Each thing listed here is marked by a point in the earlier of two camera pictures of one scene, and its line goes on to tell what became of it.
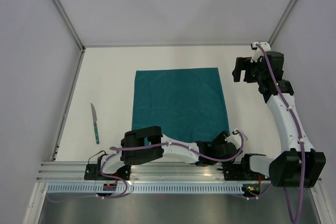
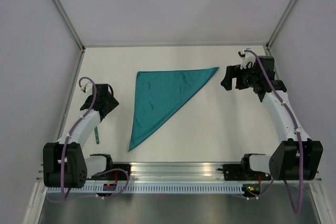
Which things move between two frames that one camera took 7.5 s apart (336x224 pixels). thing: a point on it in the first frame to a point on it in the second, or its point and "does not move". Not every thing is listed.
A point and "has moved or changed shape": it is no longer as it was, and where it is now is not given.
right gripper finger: (242, 63) to (232, 71)
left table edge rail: (68, 104) does not move
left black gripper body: (220, 140) to (112, 102)
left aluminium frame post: (62, 10) does not move
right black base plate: (243, 171) does not move
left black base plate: (92, 172) does not move
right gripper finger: (236, 73) to (227, 82)
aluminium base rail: (74, 171) does not move
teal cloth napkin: (187, 104) has moved or changed shape
